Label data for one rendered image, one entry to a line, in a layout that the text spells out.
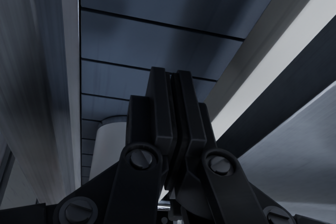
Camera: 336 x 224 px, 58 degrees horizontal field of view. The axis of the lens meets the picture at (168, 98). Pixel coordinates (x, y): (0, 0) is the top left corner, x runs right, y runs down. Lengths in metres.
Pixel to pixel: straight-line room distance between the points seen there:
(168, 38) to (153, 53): 0.01
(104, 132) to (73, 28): 0.09
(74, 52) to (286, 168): 0.25
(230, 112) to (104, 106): 0.10
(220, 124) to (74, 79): 0.10
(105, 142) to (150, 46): 0.09
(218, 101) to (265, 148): 0.14
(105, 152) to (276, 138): 0.14
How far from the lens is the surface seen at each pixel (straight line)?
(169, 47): 0.17
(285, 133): 0.27
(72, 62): 0.19
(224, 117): 0.16
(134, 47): 0.17
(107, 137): 0.23
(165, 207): 0.39
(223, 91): 0.15
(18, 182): 0.66
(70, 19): 0.16
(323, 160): 0.34
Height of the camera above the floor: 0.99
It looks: 32 degrees down
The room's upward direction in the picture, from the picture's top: 178 degrees counter-clockwise
